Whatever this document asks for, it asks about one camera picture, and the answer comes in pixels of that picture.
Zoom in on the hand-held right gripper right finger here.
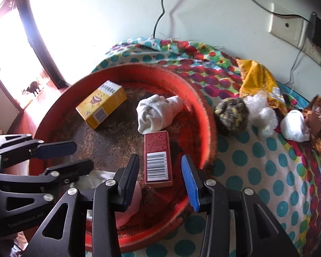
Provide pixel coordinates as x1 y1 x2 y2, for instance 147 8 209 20
181 154 301 257

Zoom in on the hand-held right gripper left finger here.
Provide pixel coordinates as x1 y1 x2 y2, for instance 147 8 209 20
27 154 141 257

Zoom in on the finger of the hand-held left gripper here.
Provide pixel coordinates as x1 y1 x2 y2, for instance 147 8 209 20
0 133 77 170
0 158 95 220

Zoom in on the red box with barcode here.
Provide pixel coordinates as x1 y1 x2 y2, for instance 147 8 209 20
144 131 174 188

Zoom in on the red round basin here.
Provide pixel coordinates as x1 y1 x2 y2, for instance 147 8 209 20
29 64 218 253

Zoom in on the yellow snack bag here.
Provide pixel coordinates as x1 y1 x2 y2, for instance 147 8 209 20
235 58 288 113

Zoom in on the pink cloth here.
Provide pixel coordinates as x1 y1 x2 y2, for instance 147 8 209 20
114 181 143 223

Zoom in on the yellow cardboard box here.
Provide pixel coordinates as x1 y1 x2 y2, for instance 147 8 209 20
75 80 127 130

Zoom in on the dark brown animal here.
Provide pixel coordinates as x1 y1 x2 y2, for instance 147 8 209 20
21 80 42 97

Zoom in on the polka dot cloth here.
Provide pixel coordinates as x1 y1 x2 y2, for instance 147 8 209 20
92 36 321 257

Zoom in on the white rolled cloth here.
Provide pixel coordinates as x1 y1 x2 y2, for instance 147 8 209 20
136 94 184 135

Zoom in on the olive knitted ball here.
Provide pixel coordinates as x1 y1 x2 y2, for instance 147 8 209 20
213 96 250 136

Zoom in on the white plastic bag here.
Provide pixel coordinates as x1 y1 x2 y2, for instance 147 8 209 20
243 90 279 139

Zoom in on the white rolled sock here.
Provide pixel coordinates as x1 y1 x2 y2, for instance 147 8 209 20
280 109 310 142

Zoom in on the blue cloth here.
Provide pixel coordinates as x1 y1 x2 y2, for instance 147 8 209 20
277 82 309 108

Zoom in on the black power adapter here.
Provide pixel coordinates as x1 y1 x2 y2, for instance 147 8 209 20
308 12 321 46

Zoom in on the dark window frame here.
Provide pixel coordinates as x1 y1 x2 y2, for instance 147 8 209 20
15 0 71 90

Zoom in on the thin cable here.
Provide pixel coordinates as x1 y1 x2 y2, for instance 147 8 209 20
289 47 303 87

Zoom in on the black cable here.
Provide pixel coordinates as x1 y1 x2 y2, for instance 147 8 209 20
150 0 166 38
227 0 312 23

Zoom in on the cream wall plate with hole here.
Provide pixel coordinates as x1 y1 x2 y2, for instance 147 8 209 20
269 3 311 47

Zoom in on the cream wall socket plate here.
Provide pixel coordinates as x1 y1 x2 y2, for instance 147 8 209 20
302 19 321 66

